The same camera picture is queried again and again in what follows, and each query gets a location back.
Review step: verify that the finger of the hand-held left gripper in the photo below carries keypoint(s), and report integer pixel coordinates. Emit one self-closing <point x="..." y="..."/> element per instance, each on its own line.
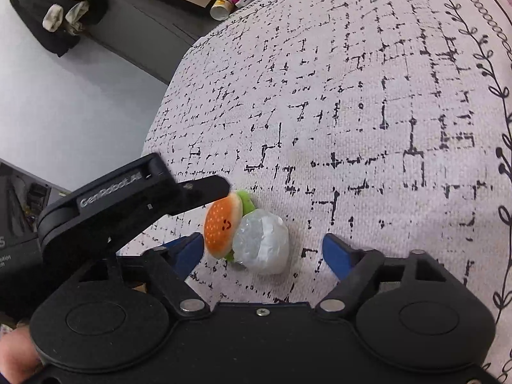
<point x="208" y="190"/>

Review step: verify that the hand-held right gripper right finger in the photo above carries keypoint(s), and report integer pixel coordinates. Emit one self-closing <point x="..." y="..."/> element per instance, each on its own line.
<point x="340" y="256"/>

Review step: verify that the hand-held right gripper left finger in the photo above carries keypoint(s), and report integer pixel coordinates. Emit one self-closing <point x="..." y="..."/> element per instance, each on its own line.
<point x="186" y="254"/>

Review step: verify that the burger plush toy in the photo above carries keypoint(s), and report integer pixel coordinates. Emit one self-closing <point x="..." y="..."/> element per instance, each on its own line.
<point x="220" y="224"/>

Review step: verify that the clear plastic wrap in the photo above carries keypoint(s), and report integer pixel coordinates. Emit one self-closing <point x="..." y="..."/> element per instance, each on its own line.
<point x="262" y="244"/>

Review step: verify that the person's left hand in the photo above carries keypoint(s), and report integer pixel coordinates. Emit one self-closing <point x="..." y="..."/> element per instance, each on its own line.
<point x="18" y="352"/>

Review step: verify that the black printed carton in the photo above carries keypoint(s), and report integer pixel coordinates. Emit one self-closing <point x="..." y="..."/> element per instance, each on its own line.
<point x="16" y="224"/>

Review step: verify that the white black-patterned blanket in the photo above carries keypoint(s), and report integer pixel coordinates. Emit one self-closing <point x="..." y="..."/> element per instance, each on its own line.
<point x="360" y="108"/>

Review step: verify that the dark grey door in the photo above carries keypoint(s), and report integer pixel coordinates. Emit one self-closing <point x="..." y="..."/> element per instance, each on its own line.
<point x="152" y="44"/>

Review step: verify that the yellow paper cup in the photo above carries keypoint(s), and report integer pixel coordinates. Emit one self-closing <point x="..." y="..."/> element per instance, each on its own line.
<point x="222" y="8"/>

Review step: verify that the small white box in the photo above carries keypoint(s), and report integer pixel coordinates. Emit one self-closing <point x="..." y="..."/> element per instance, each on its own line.
<point x="243" y="1"/>

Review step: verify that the cream hanging cloth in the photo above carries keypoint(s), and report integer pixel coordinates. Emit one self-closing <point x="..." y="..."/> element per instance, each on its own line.
<point x="54" y="16"/>

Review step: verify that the black hanging clothes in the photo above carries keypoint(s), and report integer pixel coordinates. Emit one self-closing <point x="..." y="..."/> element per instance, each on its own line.
<point x="36" y="20"/>

